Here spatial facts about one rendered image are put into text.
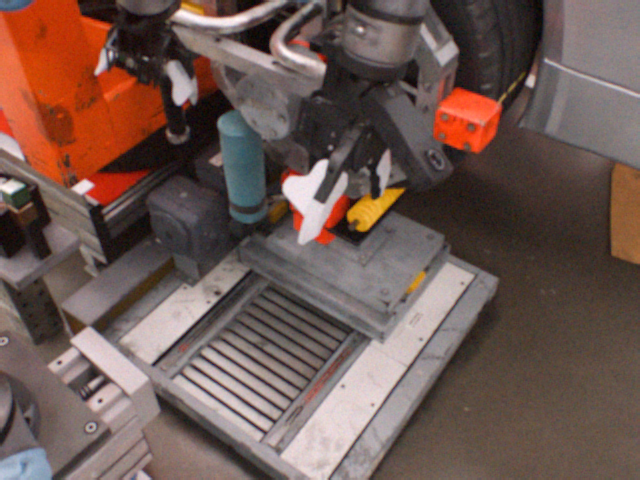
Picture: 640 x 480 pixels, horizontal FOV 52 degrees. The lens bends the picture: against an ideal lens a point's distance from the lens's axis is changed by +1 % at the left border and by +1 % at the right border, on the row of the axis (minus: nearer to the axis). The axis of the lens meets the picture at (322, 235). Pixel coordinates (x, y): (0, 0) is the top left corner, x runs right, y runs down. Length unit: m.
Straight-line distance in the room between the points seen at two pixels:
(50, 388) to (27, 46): 0.75
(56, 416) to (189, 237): 0.89
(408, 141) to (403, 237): 1.20
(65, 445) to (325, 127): 0.48
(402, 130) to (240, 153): 0.75
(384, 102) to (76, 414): 0.52
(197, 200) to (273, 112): 0.56
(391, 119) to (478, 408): 1.25
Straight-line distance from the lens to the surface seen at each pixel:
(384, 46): 0.64
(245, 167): 1.40
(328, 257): 1.77
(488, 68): 1.20
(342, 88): 0.70
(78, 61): 1.52
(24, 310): 1.92
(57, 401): 0.90
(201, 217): 1.66
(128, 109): 1.65
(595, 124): 1.33
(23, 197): 1.47
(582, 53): 1.27
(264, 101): 1.19
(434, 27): 1.16
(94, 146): 1.62
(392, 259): 1.78
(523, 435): 1.81
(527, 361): 1.93
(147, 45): 0.95
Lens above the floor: 1.54
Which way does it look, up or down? 46 degrees down
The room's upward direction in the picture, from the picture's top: straight up
